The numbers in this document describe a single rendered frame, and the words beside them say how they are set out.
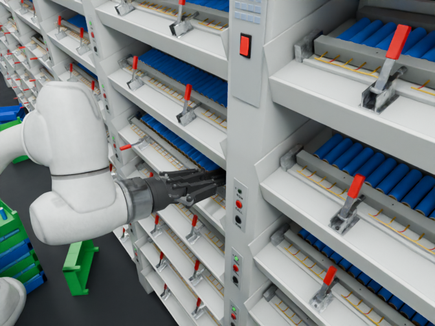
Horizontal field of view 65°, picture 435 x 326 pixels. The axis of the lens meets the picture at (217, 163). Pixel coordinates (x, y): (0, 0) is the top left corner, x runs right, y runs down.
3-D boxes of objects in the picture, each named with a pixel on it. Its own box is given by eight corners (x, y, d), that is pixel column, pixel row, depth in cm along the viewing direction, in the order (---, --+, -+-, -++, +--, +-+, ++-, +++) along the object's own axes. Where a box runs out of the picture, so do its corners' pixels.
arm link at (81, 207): (133, 234, 64) (123, 166, 62) (44, 262, 55) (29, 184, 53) (112, 222, 73) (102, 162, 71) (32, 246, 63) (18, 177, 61)
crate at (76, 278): (72, 295, 170) (89, 294, 171) (61, 270, 159) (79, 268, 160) (85, 249, 195) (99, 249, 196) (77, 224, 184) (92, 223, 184)
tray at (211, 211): (229, 241, 82) (219, 219, 75) (123, 140, 122) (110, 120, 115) (287, 190, 88) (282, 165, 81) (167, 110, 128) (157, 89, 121)
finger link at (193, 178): (167, 196, 76) (163, 193, 77) (204, 184, 83) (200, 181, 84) (168, 182, 74) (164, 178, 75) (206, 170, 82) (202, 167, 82)
